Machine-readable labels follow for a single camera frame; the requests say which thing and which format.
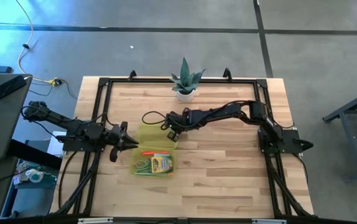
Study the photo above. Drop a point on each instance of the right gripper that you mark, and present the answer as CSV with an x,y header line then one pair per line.
x,y
184,121

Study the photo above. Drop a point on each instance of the grey side desk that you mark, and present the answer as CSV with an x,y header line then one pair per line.
x,y
1,124

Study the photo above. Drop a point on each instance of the white table clamp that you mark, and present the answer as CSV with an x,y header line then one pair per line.
x,y
269,221
95,220

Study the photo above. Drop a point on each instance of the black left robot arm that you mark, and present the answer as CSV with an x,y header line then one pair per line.
x,y
57,119

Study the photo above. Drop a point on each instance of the white paper sheet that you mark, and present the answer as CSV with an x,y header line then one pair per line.
x,y
55,144

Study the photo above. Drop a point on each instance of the orange marker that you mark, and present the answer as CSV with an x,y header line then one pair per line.
x,y
155,153

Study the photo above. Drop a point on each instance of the white tape roll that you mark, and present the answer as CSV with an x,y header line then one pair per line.
x,y
34,176

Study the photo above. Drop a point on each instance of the yellow green crayon box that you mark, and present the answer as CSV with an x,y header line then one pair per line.
x,y
160,165

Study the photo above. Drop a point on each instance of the white plant pot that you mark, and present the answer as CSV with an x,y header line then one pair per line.
x,y
185,97

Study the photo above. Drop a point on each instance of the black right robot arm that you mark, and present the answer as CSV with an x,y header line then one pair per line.
x,y
222,111

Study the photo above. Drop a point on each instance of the teal pencil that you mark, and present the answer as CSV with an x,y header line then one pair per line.
x,y
156,175

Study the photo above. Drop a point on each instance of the dark metal cart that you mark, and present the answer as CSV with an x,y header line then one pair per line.
x,y
355,137

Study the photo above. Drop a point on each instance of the translucent yellow-green pencil box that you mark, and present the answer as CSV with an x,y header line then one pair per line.
x,y
156,138

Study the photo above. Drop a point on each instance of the green succulent plant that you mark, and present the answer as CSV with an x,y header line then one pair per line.
x,y
185,77

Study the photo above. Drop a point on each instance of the blue storage bin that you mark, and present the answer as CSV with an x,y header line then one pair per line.
x,y
26,193

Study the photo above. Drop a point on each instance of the teal scissors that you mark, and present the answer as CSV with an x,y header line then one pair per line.
x,y
141,166

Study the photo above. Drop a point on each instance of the black table frame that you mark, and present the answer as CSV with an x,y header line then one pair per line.
x,y
104,93

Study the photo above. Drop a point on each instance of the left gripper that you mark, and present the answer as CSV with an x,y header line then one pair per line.
x,y
114,138

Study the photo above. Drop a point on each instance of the black phone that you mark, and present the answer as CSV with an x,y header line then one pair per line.
x,y
9,86

